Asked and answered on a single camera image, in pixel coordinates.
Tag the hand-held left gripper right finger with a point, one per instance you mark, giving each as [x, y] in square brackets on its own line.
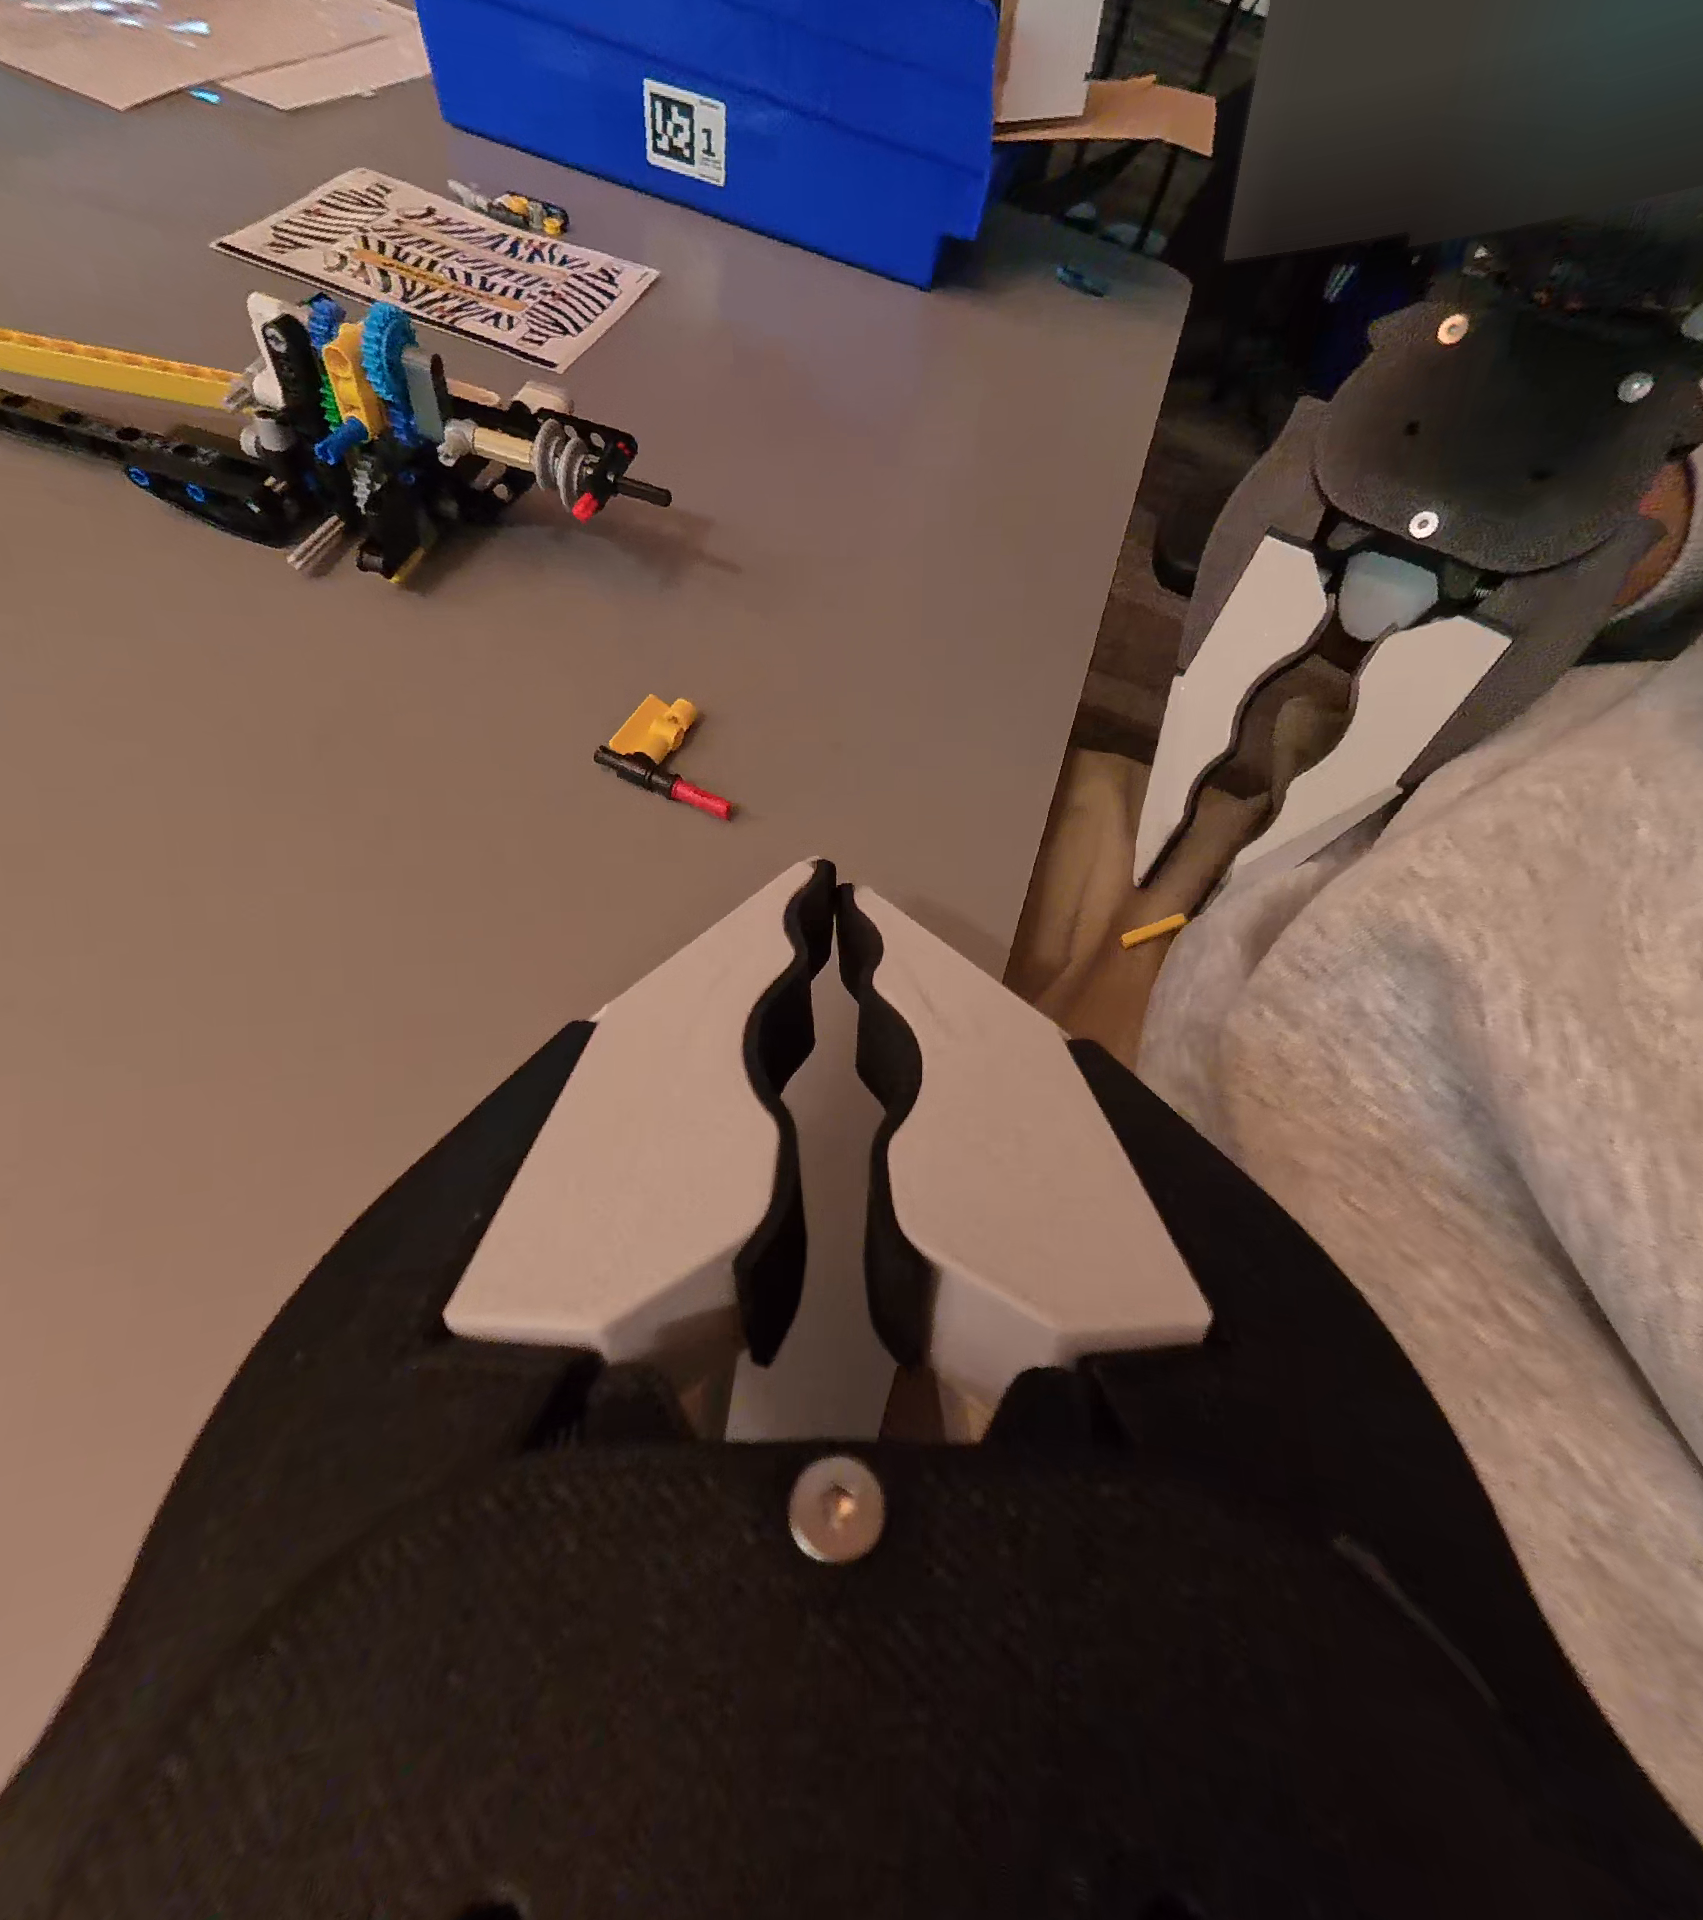
[1047, 1184]

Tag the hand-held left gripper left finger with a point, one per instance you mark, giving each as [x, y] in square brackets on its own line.
[640, 1170]

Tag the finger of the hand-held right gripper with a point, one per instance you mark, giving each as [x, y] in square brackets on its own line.
[1407, 706]
[1241, 656]

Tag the black and red lego pin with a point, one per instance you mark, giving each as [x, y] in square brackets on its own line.
[640, 775]

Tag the yellow lego connector piece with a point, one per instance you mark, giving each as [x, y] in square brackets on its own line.
[654, 728]

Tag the small yellow lego axle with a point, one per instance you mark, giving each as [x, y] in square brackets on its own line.
[1156, 932]

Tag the partly built lego vehicle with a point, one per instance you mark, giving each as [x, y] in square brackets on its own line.
[370, 435]

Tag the small grey yellow lego piece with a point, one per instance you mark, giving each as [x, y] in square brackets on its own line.
[507, 208]

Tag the person's right hand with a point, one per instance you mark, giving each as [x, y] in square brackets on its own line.
[1668, 527]

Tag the grey sweatshirt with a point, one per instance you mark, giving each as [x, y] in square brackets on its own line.
[1510, 1202]

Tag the torn cardboard piece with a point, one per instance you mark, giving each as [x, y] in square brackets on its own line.
[1137, 113]

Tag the white board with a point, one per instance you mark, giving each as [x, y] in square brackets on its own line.
[1047, 49]

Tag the blue plastic bin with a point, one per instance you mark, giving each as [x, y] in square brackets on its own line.
[731, 106]

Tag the striped sticker sheet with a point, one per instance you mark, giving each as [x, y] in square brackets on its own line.
[461, 278]

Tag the flat cardboard sheet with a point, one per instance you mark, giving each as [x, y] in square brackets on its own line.
[113, 62]

